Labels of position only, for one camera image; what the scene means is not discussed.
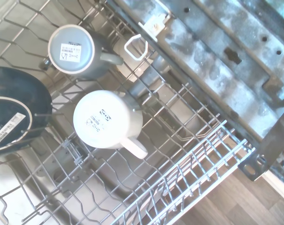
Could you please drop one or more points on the white ceramic mug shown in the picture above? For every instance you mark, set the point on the white ceramic mug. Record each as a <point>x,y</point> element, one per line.
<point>97,122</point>

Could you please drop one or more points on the grey ceramic mug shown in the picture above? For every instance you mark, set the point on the grey ceramic mug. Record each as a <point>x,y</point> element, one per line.
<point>71,47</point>

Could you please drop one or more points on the dishwasher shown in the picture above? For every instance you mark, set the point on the dishwasher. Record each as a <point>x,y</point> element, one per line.
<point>226,35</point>

